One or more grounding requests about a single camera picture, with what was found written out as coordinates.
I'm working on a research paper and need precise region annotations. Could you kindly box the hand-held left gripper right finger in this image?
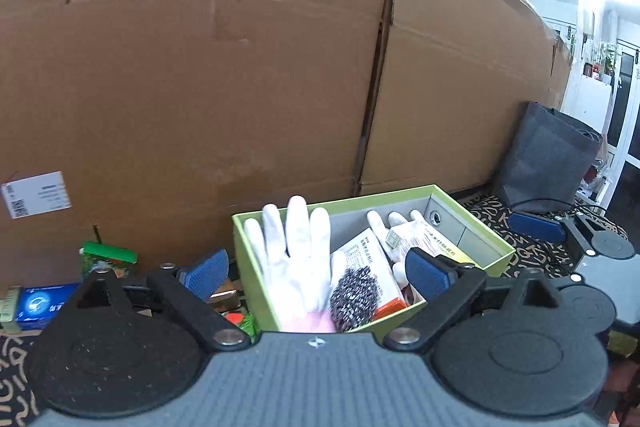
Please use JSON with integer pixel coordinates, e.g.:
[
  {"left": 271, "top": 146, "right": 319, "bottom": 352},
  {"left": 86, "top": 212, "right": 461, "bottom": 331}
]
[{"left": 384, "top": 247, "right": 563, "bottom": 354}]

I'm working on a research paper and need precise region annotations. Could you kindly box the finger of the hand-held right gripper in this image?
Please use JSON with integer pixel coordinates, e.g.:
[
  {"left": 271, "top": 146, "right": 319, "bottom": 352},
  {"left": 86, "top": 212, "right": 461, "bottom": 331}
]
[{"left": 508, "top": 211, "right": 584, "bottom": 249}]

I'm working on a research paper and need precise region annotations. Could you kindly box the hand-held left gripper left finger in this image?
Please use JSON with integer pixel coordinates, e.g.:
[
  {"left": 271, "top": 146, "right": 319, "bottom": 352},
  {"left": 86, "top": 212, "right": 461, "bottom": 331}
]
[{"left": 75, "top": 248, "right": 252, "bottom": 352}]

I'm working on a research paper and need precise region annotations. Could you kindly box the green storage box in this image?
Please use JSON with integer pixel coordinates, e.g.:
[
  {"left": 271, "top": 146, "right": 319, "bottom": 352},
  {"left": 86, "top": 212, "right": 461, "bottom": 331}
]
[{"left": 231, "top": 184, "right": 517, "bottom": 344}]

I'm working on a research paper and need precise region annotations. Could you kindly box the black patterned mat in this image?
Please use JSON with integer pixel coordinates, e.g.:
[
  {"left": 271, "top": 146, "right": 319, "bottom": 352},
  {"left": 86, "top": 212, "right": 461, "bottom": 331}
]
[{"left": 0, "top": 191, "right": 640, "bottom": 427}]

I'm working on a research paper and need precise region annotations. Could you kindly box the white printed carton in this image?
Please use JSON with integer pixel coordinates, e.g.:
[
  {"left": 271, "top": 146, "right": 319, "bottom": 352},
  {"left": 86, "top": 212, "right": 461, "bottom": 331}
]
[{"left": 400, "top": 221, "right": 480, "bottom": 266}]

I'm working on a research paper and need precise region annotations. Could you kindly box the white orange medicine box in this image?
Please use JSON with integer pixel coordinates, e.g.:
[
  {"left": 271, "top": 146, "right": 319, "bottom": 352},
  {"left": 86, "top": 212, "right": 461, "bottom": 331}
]
[{"left": 332, "top": 227, "right": 409, "bottom": 321}]

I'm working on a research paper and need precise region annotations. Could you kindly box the red green packet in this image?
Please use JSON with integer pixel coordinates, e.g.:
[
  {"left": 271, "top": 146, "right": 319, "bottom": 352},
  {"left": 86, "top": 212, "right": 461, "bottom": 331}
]
[{"left": 224, "top": 311, "right": 257, "bottom": 341}]

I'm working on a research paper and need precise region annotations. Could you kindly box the dark grey tote bag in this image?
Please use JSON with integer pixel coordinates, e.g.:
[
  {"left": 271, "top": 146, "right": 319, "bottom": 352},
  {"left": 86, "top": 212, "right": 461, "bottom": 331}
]
[{"left": 495, "top": 102, "right": 604, "bottom": 214}]

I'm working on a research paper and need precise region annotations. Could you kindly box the steel wool scrubber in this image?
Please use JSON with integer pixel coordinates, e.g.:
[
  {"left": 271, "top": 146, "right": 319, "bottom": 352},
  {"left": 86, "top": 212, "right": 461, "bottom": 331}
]
[{"left": 328, "top": 265, "right": 381, "bottom": 334}]

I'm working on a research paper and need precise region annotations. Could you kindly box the white glove with pink cuff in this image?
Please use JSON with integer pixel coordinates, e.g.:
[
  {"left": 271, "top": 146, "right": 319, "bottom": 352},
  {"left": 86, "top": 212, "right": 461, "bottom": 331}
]
[{"left": 243, "top": 195, "right": 347, "bottom": 334}]

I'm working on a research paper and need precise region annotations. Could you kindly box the green snack packet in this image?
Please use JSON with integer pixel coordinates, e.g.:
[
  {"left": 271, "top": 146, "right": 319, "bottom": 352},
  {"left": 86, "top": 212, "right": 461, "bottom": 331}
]
[{"left": 80, "top": 240, "right": 139, "bottom": 281}]

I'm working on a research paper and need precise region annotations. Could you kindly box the black framed glass door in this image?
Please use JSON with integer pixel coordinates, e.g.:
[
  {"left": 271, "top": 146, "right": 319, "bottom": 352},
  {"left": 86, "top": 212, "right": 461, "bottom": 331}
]
[{"left": 602, "top": 39, "right": 640, "bottom": 204}]

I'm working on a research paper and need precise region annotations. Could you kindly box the white cabinet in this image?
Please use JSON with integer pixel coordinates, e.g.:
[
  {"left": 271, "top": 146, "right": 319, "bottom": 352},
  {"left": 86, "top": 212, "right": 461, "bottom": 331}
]
[{"left": 575, "top": 7, "right": 622, "bottom": 118}]

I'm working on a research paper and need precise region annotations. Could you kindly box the large cardboard box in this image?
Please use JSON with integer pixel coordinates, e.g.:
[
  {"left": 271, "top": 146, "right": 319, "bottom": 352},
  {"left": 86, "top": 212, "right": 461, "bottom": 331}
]
[
  {"left": 357, "top": 0, "right": 577, "bottom": 198},
  {"left": 0, "top": 0, "right": 397, "bottom": 294}
]

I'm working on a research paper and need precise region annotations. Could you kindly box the blue carton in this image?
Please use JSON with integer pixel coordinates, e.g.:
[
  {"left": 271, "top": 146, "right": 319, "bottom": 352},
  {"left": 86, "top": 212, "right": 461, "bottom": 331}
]
[{"left": 15, "top": 283, "right": 81, "bottom": 326}]

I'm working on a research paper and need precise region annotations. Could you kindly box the white shipping label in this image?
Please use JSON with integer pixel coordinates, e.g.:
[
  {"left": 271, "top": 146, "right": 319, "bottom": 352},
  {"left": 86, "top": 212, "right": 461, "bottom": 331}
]
[{"left": 1, "top": 171, "right": 73, "bottom": 221}]

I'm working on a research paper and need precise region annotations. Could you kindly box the small olive carton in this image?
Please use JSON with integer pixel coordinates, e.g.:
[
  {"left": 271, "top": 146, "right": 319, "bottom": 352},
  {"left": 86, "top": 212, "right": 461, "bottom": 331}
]
[{"left": 0, "top": 288, "right": 22, "bottom": 334}]

